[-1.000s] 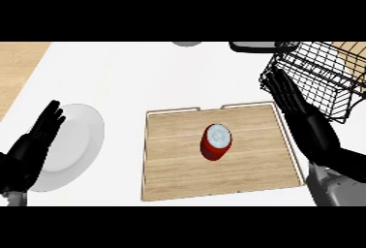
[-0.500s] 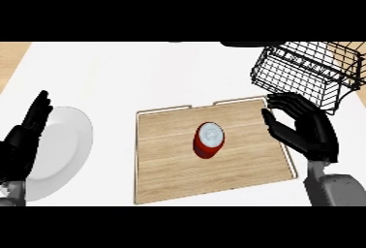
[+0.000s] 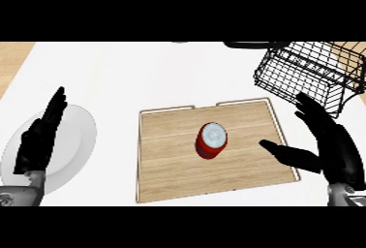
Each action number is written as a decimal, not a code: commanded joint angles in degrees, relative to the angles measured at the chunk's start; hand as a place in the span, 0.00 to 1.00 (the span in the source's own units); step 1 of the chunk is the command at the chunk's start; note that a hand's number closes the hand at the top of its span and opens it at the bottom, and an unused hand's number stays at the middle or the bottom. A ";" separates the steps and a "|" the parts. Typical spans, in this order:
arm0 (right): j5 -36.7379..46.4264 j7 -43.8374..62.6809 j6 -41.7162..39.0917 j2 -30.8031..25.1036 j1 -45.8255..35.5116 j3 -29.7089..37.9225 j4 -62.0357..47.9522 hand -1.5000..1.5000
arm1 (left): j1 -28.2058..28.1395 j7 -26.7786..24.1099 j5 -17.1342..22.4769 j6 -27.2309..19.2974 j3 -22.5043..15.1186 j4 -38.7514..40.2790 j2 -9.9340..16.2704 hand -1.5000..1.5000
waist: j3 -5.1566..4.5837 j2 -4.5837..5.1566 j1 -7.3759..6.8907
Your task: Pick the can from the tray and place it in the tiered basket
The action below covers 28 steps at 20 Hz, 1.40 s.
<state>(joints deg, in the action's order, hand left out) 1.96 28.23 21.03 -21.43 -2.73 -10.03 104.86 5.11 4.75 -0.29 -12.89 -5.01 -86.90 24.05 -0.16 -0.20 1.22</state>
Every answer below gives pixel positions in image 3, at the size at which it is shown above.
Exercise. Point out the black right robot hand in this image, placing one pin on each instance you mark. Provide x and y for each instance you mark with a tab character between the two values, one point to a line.
333	145

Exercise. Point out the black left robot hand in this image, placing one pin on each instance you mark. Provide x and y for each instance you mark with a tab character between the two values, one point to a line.
37	142

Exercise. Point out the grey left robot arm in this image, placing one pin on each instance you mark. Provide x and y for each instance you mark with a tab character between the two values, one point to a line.
21	190

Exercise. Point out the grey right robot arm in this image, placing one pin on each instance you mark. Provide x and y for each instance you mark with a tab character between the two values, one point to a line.
345	195

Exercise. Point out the red can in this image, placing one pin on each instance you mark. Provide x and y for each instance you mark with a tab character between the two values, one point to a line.
211	140

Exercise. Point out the wooden tray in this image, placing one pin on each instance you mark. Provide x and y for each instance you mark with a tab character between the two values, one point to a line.
180	161

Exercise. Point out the white plate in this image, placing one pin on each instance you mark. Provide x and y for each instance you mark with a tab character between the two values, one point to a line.
71	145

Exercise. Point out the black rounded object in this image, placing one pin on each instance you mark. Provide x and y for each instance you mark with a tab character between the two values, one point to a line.
252	44

